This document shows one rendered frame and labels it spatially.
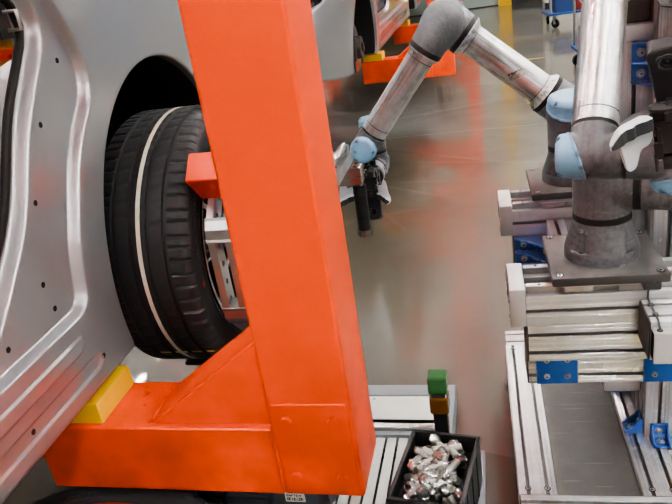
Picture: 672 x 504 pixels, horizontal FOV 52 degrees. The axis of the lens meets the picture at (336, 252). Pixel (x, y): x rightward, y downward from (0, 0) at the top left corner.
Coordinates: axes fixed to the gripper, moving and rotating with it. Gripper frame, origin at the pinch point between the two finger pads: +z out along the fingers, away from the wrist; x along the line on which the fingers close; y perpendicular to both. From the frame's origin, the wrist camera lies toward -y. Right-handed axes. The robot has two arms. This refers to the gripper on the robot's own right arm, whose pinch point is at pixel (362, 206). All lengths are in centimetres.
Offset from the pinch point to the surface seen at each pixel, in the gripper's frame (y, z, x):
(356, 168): 11.8, 2.7, 0.5
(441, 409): -24, 58, 23
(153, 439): -18, 76, -32
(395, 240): -83, -166, -20
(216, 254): 7, 44, -25
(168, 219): 17, 46, -33
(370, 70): -21, -344, -52
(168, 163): 27, 37, -34
